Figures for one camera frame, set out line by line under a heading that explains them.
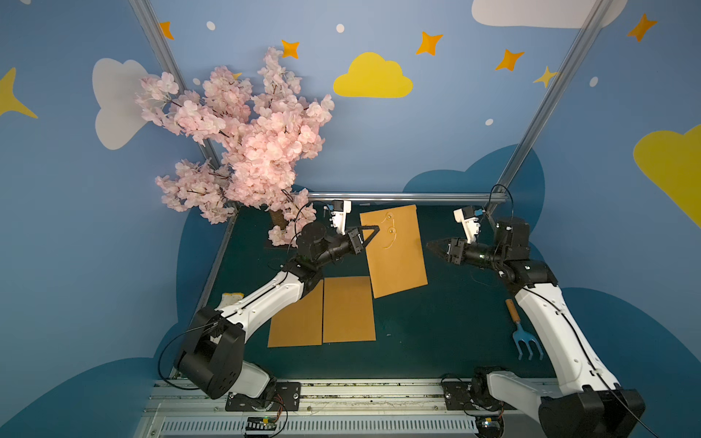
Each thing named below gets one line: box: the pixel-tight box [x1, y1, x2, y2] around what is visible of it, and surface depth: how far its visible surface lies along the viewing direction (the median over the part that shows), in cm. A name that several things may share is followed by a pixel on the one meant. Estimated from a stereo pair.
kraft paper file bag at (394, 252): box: [359, 204, 429, 300], surface depth 75 cm
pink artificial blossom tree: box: [135, 46, 335, 248], surface depth 72 cm
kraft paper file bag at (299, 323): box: [268, 279, 325, 348], surface depth 88 cm
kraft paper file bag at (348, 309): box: [323, 276, 377, 344], surface depth 90 cm
